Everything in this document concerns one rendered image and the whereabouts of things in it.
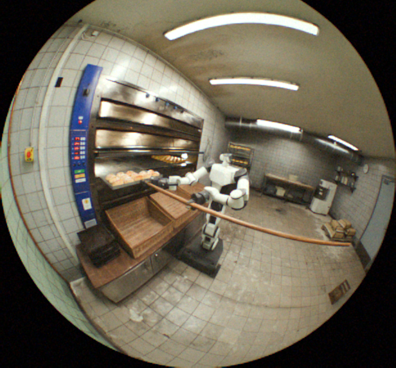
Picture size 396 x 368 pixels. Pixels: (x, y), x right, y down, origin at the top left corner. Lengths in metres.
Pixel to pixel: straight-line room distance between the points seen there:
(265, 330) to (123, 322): 1.45
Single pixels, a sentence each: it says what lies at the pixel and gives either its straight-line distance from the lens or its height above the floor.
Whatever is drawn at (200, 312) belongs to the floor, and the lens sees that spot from 1.61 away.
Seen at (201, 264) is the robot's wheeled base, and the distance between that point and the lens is 1.65.
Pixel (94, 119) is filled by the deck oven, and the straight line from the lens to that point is 1.14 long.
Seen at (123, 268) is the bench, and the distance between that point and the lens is 1.16.
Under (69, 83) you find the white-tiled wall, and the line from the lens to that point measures 1.19.
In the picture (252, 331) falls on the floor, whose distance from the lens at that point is 1.76.
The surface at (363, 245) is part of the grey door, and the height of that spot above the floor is 0.31.
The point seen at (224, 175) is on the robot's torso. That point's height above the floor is 1.34.
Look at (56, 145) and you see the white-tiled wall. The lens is 1.12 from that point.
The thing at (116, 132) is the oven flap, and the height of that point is 1.60.
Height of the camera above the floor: 1.57
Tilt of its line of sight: 12 degrees down
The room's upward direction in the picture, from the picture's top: 9 degrees clockwise
